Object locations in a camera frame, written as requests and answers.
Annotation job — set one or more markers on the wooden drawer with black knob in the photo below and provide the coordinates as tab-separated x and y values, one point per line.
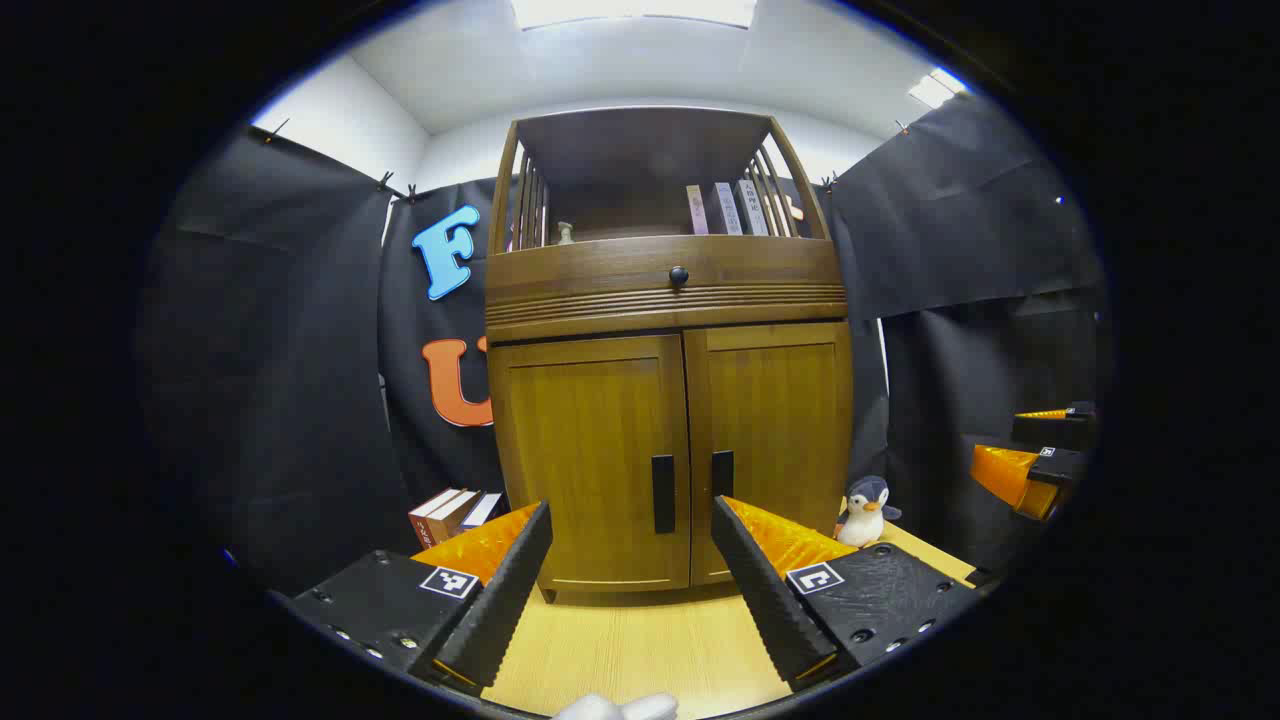
600	262

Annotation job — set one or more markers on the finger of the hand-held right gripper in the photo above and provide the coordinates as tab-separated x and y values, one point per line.
1062	466
1050	430

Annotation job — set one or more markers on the white spine book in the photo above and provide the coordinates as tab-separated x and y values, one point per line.
752	208

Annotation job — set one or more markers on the blue book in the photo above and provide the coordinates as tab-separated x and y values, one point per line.
483	510

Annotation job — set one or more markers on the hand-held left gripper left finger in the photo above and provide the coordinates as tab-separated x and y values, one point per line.
505	600

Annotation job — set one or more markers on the ceiling light panel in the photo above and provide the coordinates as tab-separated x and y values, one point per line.
630	10
937	88

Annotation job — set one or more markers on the brown book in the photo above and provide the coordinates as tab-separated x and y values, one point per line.
458	510

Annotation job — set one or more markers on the penguin plush toy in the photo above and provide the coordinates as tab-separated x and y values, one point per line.
865	520

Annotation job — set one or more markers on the red book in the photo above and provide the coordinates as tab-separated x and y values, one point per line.
428	522

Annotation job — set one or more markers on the black backdrop cloth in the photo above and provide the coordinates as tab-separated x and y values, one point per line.
280	350

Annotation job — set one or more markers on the wooden cabinet door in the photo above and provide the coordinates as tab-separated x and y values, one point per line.
580	450
780	420

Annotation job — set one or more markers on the small ceramic vase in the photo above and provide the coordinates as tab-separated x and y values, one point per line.
565	235

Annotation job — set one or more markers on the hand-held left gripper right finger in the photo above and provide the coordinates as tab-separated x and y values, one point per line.
765	600

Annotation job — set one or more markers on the pale grey book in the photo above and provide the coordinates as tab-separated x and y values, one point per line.
726	208

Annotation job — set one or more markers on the wooden double-door shoe cabinet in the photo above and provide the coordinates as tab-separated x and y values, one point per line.
650	150

